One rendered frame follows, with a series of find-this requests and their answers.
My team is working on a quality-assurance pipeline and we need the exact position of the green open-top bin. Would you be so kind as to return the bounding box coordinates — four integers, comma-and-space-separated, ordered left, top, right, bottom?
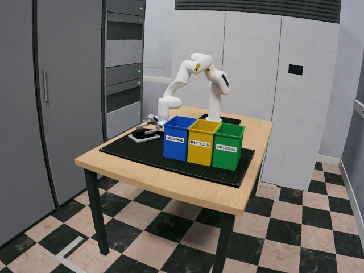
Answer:
212, 123, 246, 171

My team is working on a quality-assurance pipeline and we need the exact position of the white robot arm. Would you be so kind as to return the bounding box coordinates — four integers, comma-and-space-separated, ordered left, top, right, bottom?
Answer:
148, 53, 230, 122

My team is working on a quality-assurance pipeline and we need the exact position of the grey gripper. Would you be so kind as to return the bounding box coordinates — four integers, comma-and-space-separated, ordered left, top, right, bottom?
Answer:
136, 120, 168, 135

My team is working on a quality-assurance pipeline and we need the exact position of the yellow open-top bin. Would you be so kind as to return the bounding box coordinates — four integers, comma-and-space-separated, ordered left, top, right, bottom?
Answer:
187, 119, 221, 166

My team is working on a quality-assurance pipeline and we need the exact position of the blue bin with label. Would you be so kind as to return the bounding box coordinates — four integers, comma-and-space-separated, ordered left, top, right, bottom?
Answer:
163, 115, 198, 161

